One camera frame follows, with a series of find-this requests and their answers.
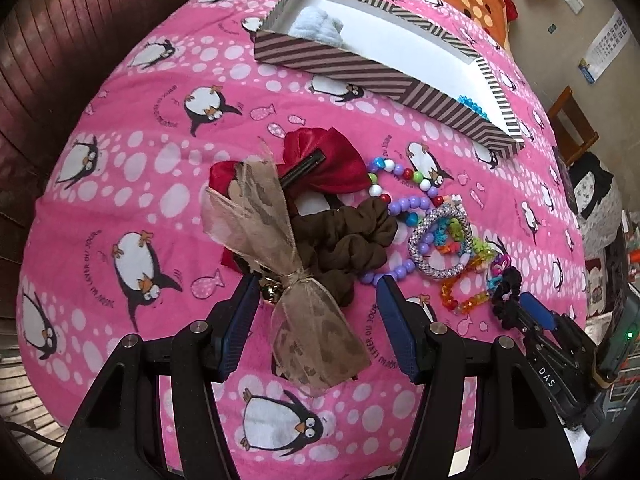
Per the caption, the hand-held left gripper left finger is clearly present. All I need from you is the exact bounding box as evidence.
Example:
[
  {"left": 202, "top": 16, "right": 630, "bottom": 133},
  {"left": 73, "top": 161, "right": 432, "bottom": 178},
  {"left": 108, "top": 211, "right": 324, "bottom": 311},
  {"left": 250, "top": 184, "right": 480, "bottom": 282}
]
[{"left": 52, "top": 272, "right": 261, "bottom": 480}]

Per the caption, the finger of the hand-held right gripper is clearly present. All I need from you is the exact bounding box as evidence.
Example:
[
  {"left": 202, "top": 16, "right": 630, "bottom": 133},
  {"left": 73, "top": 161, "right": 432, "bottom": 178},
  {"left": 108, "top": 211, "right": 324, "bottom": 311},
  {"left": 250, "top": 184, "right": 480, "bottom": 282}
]
[
  {"left": 517, "top": 291, "right": 597, "bottom": 377},
  {"left": 509, "top": 306, "right": 577, "bottom": 422}
]

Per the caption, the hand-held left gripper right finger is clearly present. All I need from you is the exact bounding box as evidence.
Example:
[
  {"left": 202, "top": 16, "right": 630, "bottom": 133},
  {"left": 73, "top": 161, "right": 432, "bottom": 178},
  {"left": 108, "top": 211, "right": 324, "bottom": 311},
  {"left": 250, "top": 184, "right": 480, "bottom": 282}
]
[{"left": 375, "top": 276, "right": 581, "bottom": 480}]

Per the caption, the black scrunchie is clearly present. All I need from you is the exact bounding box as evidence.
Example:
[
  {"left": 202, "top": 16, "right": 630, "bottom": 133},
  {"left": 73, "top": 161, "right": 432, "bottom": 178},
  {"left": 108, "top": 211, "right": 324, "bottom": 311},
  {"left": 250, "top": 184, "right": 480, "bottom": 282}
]
[{"left": 490, "top": 267, "right": 526, "bottom": 331}]

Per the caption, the pink teal loom bracelet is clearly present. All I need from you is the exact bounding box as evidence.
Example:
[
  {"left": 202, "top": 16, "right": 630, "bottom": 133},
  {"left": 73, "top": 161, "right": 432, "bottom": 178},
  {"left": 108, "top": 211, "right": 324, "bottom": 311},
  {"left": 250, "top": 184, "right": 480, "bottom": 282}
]
[{"left": 487, "top": 255, "right": 512, "bottom": 291}]

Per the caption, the orange bead bracelet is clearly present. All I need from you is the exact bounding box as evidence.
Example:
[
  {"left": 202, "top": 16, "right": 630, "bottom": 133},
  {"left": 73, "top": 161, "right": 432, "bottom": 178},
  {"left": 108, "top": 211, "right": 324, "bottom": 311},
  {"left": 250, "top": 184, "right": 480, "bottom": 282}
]
[{"left": 440, "top": 272, "right": 493, "bottom": 316}]

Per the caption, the green and clear bead bracelet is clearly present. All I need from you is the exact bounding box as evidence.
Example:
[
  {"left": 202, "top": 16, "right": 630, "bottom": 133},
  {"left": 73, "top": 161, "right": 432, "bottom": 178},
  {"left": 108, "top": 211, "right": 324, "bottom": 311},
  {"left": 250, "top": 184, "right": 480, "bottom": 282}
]
[{"left": 462, "top": 237, "right": 501, "bottom": 272}]

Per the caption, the silver braided bracelet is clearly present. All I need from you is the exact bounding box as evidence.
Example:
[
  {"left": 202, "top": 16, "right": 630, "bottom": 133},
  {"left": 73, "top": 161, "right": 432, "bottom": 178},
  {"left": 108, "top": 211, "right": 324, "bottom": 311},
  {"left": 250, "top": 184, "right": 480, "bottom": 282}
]
[{"left": 407, "top": 205, "right": 473, "bottom": 281}]

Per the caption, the brown fabric scrunchie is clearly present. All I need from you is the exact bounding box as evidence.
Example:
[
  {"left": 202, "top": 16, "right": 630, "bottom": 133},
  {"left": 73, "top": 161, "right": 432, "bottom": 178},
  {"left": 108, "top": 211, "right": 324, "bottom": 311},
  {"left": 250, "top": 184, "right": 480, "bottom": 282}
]
[{"left": 290, "top": 200, "right": 399, "bottom": 308}]

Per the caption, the beige organza bow with bell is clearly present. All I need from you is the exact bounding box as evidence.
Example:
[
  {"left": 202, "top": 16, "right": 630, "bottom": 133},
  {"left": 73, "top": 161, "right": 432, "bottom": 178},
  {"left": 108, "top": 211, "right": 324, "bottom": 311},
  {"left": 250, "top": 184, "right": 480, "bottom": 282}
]
[{"left": 201, "top": 141, "right": 373, "bottom": 398}]

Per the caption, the rainbow loom band bracelet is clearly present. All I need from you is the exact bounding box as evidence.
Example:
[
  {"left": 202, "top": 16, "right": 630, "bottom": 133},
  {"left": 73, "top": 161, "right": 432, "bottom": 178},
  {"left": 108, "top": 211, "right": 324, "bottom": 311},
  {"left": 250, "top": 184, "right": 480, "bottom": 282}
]
[{"left": 431, "top": 217, "right": 476, "bottom": 261}]

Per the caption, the purple and multicolour bead strand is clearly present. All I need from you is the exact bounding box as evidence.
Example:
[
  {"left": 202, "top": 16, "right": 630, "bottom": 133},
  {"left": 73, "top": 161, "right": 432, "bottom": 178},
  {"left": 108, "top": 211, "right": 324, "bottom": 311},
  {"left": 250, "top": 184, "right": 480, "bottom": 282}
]
[{"left": 357, "top": 156, "right": 451, "bottom": 286}]

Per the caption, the red satin bow hair clip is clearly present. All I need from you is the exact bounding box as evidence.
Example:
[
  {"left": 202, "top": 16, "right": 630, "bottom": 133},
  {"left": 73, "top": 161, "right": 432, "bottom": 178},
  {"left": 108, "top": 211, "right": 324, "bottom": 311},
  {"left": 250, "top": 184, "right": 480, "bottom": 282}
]
[{"left": 207, "top": 127, "right": 371, "bottom": 273}]

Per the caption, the brown striped cardboard box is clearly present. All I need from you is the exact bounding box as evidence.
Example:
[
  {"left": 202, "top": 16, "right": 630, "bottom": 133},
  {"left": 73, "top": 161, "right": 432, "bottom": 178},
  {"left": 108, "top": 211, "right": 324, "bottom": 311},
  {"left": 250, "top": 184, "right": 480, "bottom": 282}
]
[{"left": 252, "top": 0, "right": 526, "bottom": 162}]

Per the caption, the black smartphone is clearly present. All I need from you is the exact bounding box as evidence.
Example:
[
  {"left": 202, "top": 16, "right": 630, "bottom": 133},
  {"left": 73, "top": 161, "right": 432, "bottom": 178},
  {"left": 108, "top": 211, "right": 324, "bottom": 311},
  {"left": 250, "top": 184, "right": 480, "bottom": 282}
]
[{"left": 552, "top": 146, "right": 581, "bottom": 216}]

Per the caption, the black white printed cloth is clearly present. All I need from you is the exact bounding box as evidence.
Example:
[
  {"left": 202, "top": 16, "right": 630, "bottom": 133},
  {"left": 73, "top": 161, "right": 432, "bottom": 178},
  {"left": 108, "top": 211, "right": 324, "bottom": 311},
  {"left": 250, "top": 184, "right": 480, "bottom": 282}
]
[{"left": 570, "top": 152, "right": 623, "bottom": 221}]

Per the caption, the pink penguin print blanket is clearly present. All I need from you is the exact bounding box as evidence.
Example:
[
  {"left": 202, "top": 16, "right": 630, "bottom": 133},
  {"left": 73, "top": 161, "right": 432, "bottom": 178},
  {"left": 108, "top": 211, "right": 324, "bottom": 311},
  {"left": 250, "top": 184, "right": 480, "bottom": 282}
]
[{"left": 15, "top": 0, "right": 590, "bottom": 480}]

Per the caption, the wooden chair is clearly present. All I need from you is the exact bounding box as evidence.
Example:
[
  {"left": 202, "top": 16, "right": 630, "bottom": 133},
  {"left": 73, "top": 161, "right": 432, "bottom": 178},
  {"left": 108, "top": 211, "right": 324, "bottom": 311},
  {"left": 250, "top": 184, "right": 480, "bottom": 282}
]
[{"left": 547, "top": 86, "right": 601, "bottom": 166}]

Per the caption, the light blue fluffy scrunchie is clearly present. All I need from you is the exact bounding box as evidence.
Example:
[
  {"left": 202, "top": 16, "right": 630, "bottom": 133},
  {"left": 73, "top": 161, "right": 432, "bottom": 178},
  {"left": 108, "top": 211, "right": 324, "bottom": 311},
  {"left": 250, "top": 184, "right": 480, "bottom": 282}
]
[{"left": 287, "top": 5, "right": 346, "bottom": 48}]

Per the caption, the orange patterned blanket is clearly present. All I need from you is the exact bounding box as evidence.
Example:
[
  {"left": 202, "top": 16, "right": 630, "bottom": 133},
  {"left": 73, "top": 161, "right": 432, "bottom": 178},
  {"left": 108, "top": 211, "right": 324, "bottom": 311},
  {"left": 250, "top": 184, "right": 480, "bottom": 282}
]
[{"left": 320, "top": 0, "right": 518, "bottom": 53}]

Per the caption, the blue bead bracelet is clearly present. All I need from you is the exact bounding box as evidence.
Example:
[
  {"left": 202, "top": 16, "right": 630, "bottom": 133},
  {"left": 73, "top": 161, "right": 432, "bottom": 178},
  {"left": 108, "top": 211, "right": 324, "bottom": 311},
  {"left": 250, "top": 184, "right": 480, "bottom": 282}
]
[{"left": 457, "top": 92, "right": 493, "bottom": 121}]

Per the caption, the black cable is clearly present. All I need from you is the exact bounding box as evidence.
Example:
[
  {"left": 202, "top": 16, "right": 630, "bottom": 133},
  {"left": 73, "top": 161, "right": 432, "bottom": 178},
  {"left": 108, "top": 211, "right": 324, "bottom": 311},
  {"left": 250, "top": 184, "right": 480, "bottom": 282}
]
[{"left": 0, "top": 417, "right": 68, "bottom": 453}]

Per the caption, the wall calendar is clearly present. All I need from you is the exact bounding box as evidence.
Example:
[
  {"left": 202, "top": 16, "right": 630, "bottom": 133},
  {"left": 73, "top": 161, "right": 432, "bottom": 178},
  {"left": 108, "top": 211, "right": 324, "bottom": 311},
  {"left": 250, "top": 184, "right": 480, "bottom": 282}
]
[{"left": 577, "top": 10, "right": 631, "bottom": 85}]

